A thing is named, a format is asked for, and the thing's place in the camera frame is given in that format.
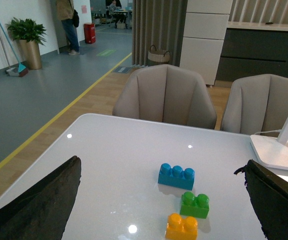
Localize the potted green plant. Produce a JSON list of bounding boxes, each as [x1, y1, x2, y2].
[[7, 17, 46, 70]]

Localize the white lamp cable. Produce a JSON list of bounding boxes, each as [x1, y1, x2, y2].
[[253, 129, 282, 136]]

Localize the seated person in background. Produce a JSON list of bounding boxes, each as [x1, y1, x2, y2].
[[108, 0, 126, 28]]

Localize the right beige chair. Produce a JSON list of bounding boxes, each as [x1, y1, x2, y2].
[[220, 74, 288, 138]]

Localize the red bin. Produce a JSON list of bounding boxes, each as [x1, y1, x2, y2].
[[84, 23, 96, 44]]

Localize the white drawer cabinet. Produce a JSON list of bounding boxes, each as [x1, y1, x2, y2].
[[180, 0, 233, 86]]

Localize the yellow two-stud block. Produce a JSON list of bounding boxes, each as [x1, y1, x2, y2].
[[165, 213, 198, 240]]

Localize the grey dustpan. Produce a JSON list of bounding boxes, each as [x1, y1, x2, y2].
[[0, 33, 20, 77]]

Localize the left beige chair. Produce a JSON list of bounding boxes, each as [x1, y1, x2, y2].
[[112, 64, 217, 129]]

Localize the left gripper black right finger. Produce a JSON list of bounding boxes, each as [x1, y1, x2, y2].
[[234, 159, 288, 240]]

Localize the dark grey counter cabinet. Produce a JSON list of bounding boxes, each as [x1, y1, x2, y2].
[[215, 25, 288, 82]]

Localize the woven basket with handles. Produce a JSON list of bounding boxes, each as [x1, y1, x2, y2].
[[148, 44, 171, 66]]

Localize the teal broom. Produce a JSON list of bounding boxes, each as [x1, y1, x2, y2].
[[0, 22, 29, 77]]

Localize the beige chair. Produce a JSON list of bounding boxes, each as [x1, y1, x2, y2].
[[112, 64, 217, 129], [220, 74, 288, 138]]

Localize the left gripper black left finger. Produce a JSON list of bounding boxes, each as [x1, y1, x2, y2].
[[0, 156, 81, 240]]

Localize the green two-stud block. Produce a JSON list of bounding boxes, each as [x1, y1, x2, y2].
[[179, 191, 209, 219]]

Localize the standing person in jacket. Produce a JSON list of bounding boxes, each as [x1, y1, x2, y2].
[[55, 0, 80, 55]]

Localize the blue three-stud block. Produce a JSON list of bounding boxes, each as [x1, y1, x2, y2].
[[158, 163, 195, 191]]

